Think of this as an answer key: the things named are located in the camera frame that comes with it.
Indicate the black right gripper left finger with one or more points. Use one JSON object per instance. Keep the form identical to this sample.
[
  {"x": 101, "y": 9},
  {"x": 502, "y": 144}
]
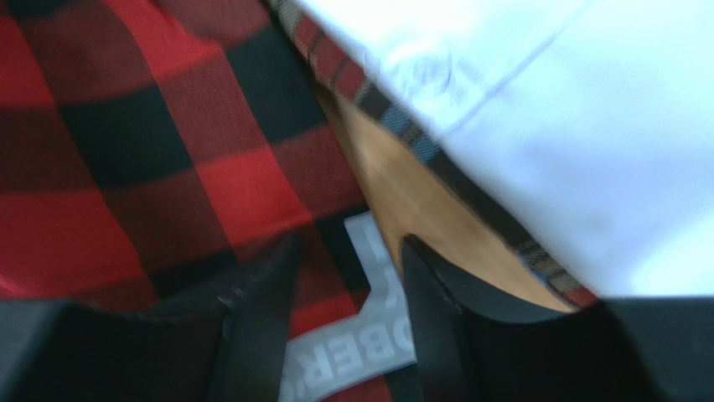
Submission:
[{"x": 224, "y": 339}]

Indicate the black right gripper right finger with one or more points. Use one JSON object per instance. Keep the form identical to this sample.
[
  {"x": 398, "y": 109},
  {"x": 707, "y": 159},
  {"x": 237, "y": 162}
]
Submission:
[{"x": 475, "y": 342}]

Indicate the red black plaid shirt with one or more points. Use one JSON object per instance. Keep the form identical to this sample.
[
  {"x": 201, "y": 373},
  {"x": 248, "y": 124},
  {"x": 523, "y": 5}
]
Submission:
[{"x": 148, "y": 145}]

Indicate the folded white shirt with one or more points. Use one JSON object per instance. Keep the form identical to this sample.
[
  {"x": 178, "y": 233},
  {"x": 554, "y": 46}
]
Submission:
[{"x": 590, "y": 122}]

